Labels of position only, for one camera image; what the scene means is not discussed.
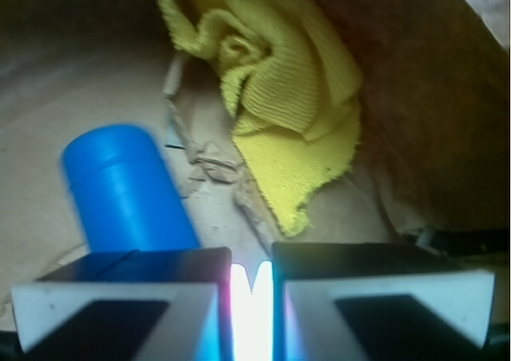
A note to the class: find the blue plastic bottle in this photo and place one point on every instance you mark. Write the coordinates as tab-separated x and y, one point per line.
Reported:
123	193

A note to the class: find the brown paper bag basin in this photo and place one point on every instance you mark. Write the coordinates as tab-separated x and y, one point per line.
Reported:
435	120

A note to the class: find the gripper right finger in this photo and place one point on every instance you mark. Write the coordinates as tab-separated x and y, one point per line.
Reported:
377	302

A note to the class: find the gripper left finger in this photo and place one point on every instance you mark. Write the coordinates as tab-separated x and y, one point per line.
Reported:
129	306

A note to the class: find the yellow cloth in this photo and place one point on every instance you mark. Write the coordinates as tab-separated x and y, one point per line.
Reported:
290	85

